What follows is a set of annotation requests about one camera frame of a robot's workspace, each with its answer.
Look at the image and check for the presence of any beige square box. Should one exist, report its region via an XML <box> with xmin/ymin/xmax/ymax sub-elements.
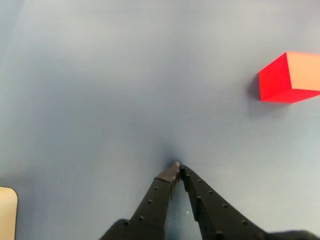
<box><xmin>0</xmin><ymin>186</ymin><xmax>19</xmax><ymax>240</ymax></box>

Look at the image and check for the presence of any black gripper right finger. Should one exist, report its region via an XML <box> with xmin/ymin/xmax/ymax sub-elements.
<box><xmin>179</xmin><ymin>164</ymin><xmax>269</xmax><ymax>240</ymax></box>

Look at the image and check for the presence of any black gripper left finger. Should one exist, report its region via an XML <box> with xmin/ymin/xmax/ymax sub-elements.
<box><xmin>116</xmin><ymin>161</ymin><xmax>181</xmax><ymax>240</ymax></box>

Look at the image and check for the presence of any red cube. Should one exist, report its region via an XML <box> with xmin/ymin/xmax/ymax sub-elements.
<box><xmin>258</xmin><ymin>51</ymin><xmax>320</xmax><ymax>104</ymax></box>

